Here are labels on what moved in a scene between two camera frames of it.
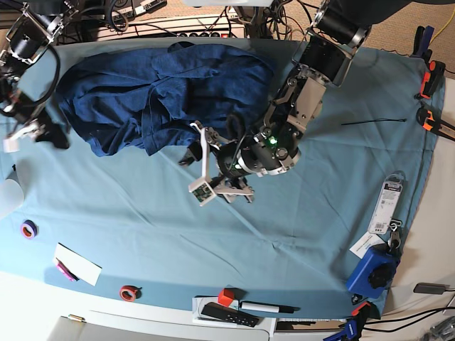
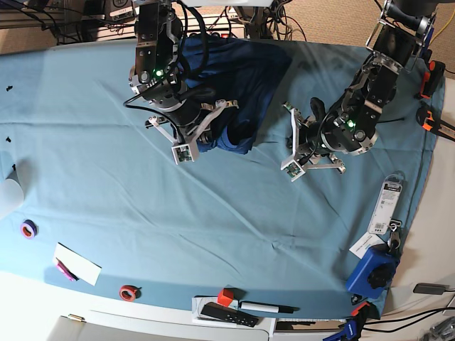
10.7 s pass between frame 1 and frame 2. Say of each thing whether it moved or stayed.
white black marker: stayed
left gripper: moved
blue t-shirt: moved
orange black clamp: stayed
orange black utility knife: stayed
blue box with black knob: stayed
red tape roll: stayed
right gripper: moved
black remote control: stayed
